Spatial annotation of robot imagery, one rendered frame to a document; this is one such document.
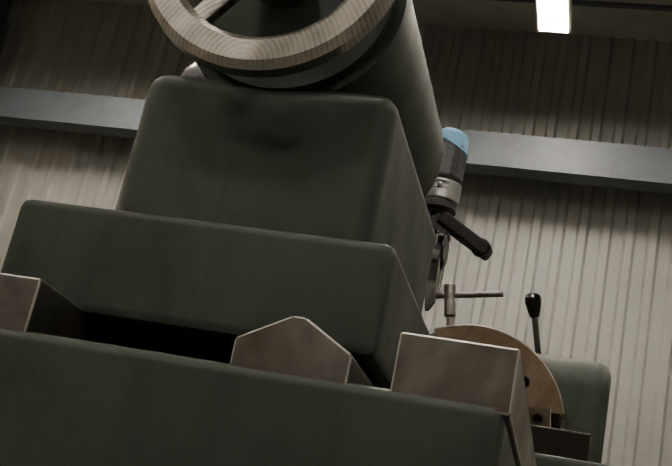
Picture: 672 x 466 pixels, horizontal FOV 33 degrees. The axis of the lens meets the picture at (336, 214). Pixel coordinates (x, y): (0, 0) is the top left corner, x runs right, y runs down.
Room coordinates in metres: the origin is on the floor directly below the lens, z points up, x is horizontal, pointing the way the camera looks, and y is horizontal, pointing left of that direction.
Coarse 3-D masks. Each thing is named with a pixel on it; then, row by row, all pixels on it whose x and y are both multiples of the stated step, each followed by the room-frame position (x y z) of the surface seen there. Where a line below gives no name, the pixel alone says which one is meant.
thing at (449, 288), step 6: (444, 288) 2.04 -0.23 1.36; (450, 288) 2.03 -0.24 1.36; (450, 294) 2.03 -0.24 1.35; (444, 300) 2.04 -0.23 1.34; (450, 300) 2.03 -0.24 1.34; (444, 306) 2.04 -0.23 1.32; (450, 306) 2.03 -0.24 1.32; (444, 312) 2.04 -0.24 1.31; (450, 312) 2.03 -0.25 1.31; (450, 318) 2.03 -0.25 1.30; (450, 324) 2.03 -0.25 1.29
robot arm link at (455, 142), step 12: (444, 132) 2.02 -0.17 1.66; (456, 132) 2.02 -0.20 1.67; (444, 144) 2.02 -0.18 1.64; (456, 144) 2.02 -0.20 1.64; (468, 144) 2.05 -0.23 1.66; (444, 156) 2.02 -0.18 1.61; (456, 156) 2.02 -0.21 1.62; (444, 168) 2.02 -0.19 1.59; (456, 168) 2.02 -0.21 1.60; (456, 180) 2.03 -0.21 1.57
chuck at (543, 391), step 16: (448, 336) 1.80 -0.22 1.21; (464, 336) 1.80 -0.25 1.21; (480, 336) 1.79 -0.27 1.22; (496, 336) 1.78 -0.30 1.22; (512, 336) 1.78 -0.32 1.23; (528, 352) 1.77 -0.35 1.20; (528, 368) 1.77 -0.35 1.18; (544, 368) 1.76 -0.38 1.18; (528, 384) 1.77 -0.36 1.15; (544, 384) 1.76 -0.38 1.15; (528, 400) 1.77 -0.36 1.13; (544, 400) 1.76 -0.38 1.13; (560, 400) 1.75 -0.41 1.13
